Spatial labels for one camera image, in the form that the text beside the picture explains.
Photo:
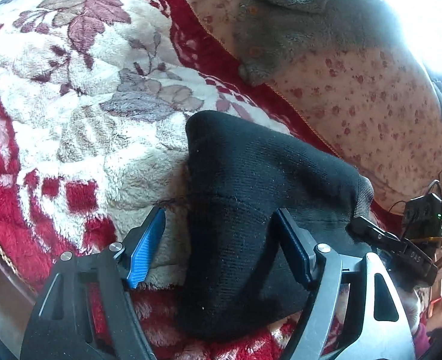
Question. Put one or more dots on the grey fleece garment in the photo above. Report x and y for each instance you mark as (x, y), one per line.
(311, 22)

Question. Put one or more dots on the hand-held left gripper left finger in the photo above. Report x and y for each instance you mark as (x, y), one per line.
(146, 248)

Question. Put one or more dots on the beige spotted pillow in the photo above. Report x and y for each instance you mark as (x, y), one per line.
(374, 112)

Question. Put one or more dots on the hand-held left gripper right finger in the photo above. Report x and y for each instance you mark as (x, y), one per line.
(293, 249)

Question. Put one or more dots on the red white floral plush blanket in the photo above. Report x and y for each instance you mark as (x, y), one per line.
(74, 120)

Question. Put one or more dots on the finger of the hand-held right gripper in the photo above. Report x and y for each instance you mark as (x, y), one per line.
(374, 232)

